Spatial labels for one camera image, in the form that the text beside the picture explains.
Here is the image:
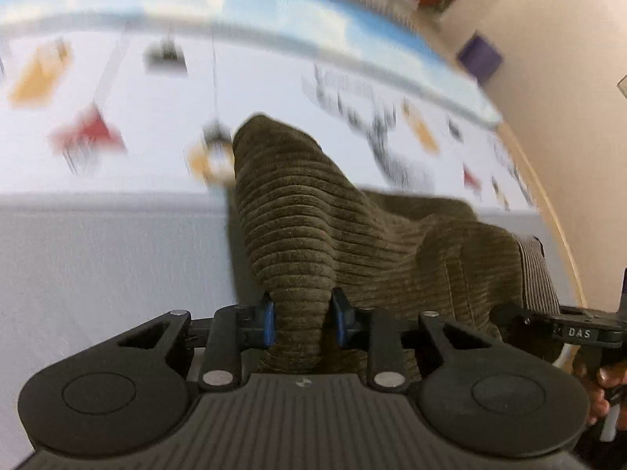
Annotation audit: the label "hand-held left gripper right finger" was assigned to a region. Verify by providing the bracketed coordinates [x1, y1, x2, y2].
[330, 287, 501, 394]

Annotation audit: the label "olive corduroy pants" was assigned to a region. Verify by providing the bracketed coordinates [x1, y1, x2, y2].
[228, 114, 562, 389]

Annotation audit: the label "purple box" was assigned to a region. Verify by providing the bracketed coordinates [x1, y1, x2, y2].
[456, 33, 505, 87]

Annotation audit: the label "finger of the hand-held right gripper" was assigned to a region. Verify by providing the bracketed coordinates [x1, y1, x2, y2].
[489, 302, 557, 342]

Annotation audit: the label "person's right hand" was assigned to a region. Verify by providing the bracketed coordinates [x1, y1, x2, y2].
[572, 350, 627, 428]

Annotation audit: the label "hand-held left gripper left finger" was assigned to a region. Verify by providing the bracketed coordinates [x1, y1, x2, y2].
[115, 292, 277, 393]

